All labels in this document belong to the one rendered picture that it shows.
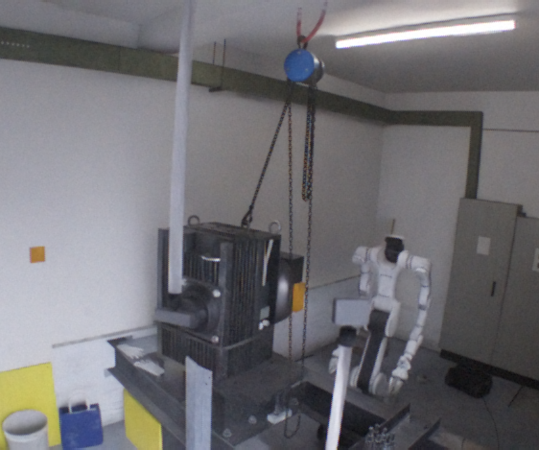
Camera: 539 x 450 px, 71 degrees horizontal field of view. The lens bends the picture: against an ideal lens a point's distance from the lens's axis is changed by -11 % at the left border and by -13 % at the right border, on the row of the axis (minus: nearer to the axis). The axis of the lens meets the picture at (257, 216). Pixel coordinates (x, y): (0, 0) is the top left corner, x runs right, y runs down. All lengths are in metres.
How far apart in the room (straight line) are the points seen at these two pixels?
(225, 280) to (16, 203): 1.37
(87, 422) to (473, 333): 3.63
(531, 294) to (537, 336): 0.41
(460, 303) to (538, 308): 0.80
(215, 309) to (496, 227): 3.10
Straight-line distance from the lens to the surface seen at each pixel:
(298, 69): 1.93
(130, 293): 3.16
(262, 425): 2.30
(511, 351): 4.62
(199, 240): 2.18
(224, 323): 2.05
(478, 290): 4.57
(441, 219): 4.87
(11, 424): 3.09
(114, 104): 2.94
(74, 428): 3.15
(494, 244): 4.45
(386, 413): 2.56
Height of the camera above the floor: 2.00
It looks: 8 degrees down
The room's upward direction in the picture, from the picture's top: 4 degrees clockwise
